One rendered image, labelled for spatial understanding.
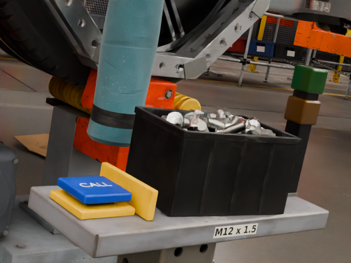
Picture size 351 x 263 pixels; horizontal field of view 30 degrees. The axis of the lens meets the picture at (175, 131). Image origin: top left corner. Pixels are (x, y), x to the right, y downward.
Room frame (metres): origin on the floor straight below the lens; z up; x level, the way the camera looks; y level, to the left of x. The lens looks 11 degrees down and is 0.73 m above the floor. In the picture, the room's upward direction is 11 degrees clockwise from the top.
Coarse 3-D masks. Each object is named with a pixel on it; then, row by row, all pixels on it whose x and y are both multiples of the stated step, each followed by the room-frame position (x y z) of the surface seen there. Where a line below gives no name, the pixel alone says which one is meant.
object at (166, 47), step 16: (176, 0) 1.49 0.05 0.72; (192, 0) 1.45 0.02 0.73; (208, 0) 1.42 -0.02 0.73; (224, 0) 1.40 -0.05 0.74; (176, 16) 1.35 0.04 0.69; (192, 16) 1.41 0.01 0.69; (208, 16) 1.38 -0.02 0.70; (160, 32) 1.39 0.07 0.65; (176, 32) 1.37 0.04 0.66; (192, 32) 1.36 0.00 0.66; (160, 48) 1.31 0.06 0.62
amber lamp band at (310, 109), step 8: (288, 104) 1.03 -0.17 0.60; (296, 104) 1.02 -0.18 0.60; (304, 104) 1.01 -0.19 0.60; (312, 104) 1.02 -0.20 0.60; (320, 104) 1.03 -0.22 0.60; (288, 112) 1.03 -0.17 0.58; (296, 112) 1.02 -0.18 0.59; (304, 112) 1.01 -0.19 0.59; (312, 112) 1.02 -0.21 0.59; (288, 120) 1.03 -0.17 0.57; (296, 120) 1.02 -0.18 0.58; (304, 120) 1.01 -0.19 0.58; (312, 120) 1.02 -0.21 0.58
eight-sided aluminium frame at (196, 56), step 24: (48, 0) 1.09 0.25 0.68; (72, 0) 1.08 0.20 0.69; (240, 0) 1.37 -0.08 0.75; (264, 0) 1.36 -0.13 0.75; (72, 24) 1.08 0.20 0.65; (216, 24) 1.34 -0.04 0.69; (240, 24) 1.33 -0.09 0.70; (72, 48) 1.15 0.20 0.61; (96, 48) 1.11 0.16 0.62; (192, 48) 1.31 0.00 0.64; (216, 48) 1.29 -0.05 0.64; (168, 72) 1.22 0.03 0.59; (192, 72) 1.26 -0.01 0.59
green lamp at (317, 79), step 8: (296, 72) 1.03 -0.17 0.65; (304, 72) 1.02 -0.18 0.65; (312, 72) 1.01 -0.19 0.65; (320, 72) 1.02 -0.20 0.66; (296, 80) 1.03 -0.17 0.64; (304, 80) 1.02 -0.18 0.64; (312, 80) 1.01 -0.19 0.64; (320, 80) 1.02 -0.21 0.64; (296, 88) 1.03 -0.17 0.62; (304, 88) 1.01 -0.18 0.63; (312, 88) 1.01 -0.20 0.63; (320, 88) 1.02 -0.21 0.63
